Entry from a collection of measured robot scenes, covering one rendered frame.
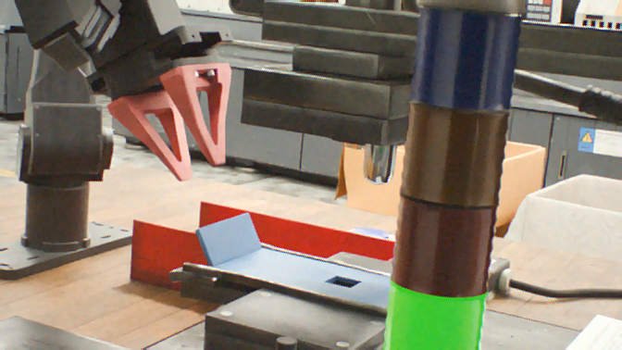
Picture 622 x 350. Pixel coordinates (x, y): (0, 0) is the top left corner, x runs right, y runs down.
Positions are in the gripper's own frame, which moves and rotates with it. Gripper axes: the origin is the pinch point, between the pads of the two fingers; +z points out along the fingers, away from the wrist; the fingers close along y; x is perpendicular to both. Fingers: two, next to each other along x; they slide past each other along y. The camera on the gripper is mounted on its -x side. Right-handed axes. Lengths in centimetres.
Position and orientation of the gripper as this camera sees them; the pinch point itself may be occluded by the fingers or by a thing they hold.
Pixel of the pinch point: (198, 162)
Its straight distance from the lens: 75.2
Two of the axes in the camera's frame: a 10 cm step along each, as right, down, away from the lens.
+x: 4.7, -1.5, 8.7
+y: 8.1, -3.3, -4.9
